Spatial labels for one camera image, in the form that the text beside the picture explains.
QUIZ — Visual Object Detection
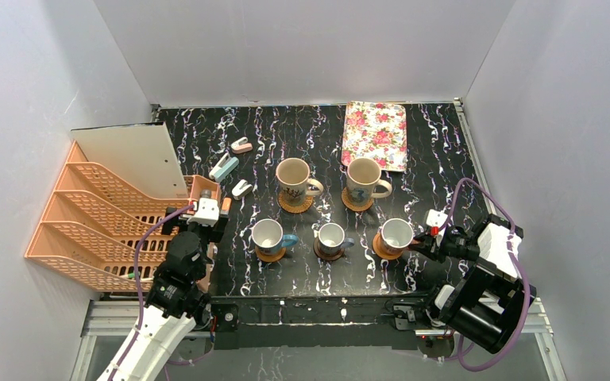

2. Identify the dark walnut wooden coaster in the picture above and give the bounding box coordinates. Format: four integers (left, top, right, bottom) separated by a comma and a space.
313, 241, 345, 261

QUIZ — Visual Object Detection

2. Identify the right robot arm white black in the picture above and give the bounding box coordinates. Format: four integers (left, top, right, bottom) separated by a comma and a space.
409, 214, 524, 354

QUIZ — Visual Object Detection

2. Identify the blue mug white inside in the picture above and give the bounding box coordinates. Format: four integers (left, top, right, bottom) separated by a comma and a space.
251, 218, 299, 254

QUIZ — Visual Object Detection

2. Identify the blue white stapler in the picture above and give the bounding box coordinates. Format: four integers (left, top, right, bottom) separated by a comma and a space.
209, 152, 239, 183

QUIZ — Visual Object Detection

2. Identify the orange mesh file rack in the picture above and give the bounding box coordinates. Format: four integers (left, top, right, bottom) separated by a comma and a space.
24, 144, 188, 293

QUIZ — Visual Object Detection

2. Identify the pink mini stapler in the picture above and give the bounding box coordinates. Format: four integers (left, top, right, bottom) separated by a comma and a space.
230, 137, 253, 154

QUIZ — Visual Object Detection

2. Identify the white folder board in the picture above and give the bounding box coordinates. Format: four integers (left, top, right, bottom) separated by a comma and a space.
71, 122, 188, 198

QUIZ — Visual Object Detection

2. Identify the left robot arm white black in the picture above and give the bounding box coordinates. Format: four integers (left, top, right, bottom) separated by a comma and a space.
99, 197, 232, 380

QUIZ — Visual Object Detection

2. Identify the floral tray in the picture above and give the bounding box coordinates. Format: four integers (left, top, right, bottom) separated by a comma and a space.
341, 101, 407, 172

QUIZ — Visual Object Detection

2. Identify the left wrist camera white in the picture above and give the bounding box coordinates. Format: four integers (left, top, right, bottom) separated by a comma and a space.
187, 198, 220, 227

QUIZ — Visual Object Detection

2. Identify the woven rattan coaster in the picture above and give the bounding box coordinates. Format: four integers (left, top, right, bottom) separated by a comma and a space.
278, 191, 314, 214
342, 187, 374, 212

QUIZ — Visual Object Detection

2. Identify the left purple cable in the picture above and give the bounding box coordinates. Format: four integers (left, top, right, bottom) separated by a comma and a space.
107, 203, 195, 381

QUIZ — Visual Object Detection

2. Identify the small grey heart mug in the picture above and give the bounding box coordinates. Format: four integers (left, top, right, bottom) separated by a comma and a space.
316, 222, 355, 254

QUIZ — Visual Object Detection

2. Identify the orange capped glue stick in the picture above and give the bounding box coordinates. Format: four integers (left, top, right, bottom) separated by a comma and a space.
220, 198, 232, 216

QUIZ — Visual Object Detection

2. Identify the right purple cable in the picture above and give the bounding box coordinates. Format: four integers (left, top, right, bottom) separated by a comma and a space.
444, 177, 532, 373

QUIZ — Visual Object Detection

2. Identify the purple cable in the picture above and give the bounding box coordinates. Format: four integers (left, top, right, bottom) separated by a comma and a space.
444, 177, 532, 373
107, 203, 195, 381

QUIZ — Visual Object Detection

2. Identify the tall beige mug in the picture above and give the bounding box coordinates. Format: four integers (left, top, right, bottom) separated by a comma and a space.
346, 157, 393, 205

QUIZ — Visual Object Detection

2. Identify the light wooden coaster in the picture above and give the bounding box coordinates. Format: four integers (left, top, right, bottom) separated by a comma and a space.
372, 233, 404, 260
254, 247, 287, 263

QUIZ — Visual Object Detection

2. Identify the pink floral mug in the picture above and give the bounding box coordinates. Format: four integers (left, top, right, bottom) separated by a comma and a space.
380, 218, 415, 256

